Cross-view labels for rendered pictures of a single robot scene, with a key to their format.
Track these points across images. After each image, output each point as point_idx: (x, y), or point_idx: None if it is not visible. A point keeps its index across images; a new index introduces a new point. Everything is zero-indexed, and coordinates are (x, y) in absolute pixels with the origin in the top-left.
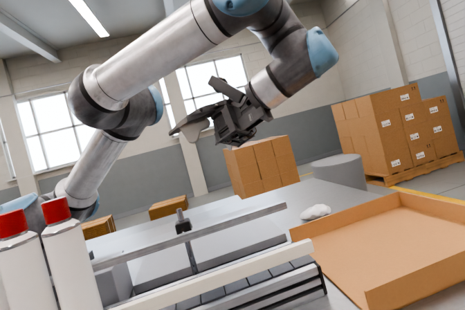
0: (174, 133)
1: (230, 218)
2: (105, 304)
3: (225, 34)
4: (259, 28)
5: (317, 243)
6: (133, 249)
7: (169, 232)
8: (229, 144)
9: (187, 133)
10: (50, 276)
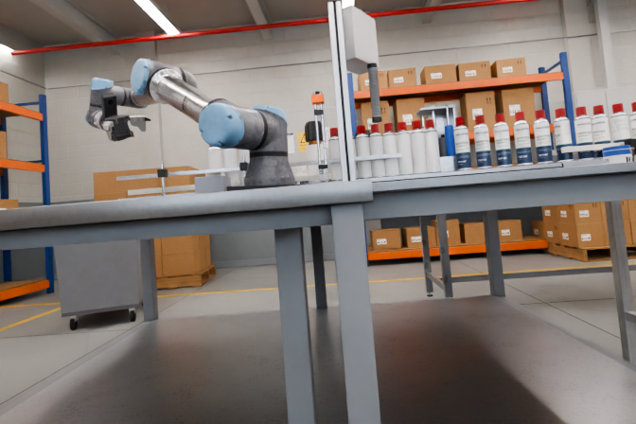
0: (148, 120)
1: (145, 174)
2: None
3: (140, 106)
4: (124, 105)
5: None
6: (191, 170)
7: (137, 198)
8: (125, 138)
9: (144, 125)
10: (226, 167)
